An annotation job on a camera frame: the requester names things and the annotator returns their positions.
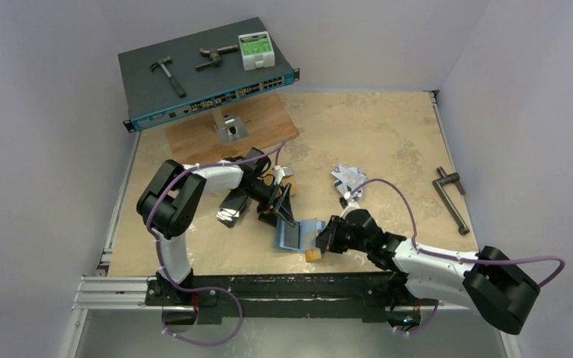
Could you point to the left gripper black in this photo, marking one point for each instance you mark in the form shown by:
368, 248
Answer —
282, 208

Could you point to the black credit card stack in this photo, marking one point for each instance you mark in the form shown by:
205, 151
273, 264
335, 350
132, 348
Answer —
232, 207

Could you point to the white green electrical module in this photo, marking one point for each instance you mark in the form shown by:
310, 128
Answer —
256, 50

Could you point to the gold credit card stack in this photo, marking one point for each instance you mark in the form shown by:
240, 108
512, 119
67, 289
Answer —
293, 189

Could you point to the aluminium frame rail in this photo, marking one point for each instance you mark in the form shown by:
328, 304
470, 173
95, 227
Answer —
111, 319

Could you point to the metal door lever handle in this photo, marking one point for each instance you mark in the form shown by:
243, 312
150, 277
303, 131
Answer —
439, 185

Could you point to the bronze door handle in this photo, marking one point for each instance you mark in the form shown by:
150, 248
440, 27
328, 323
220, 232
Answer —
215, 56

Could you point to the metal stand bracket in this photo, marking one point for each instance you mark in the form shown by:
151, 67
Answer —
230, 129

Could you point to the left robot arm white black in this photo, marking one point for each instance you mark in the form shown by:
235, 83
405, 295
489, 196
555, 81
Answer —
169, 203

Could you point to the blue card holder wallet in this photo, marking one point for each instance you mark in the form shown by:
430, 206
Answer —
300, 237

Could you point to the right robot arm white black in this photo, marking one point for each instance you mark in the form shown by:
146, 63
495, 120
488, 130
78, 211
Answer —
487, 282

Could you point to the small hammer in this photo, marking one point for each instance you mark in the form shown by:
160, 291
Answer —
173, 81

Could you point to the wooden board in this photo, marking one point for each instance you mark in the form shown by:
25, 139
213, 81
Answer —
265, 116

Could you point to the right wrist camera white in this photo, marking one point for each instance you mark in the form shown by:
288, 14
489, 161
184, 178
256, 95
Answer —
348, 205

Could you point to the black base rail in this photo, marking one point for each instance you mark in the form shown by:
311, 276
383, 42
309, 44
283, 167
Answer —
372, 297

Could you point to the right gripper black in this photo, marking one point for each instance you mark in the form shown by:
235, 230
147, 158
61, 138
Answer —
333, 235

